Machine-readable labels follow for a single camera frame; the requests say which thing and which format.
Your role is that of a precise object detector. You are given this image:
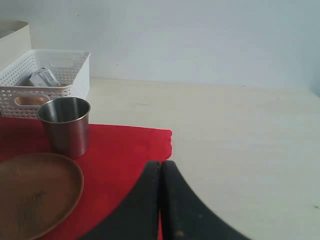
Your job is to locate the blue white milk carton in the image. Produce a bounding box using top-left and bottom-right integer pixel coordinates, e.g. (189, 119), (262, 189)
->
(28, 67), (60, 87)

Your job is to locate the brown round plate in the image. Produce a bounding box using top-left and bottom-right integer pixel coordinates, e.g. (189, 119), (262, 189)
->
(0, 153), (84, 240)

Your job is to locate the white woven plastic basket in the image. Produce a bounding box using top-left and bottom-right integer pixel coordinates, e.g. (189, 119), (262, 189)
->
(0, 49), (90, 119)

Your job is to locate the cream plastic bin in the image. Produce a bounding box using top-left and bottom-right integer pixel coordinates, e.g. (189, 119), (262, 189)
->
(0, 19), (32, 70)

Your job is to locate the stainless steel cup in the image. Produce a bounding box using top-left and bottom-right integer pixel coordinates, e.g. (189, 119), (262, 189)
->
(36, 97), (91, 159)

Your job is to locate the red scalloped table cloth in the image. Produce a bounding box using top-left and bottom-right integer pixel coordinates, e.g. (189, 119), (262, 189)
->
(0, 117), (172, 240)

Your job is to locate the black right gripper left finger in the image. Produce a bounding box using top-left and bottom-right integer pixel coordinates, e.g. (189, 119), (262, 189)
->
(79, 161), (161, 240)

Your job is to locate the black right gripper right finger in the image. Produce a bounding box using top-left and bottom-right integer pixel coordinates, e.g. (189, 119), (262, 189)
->
(159, 160), (248, 240)

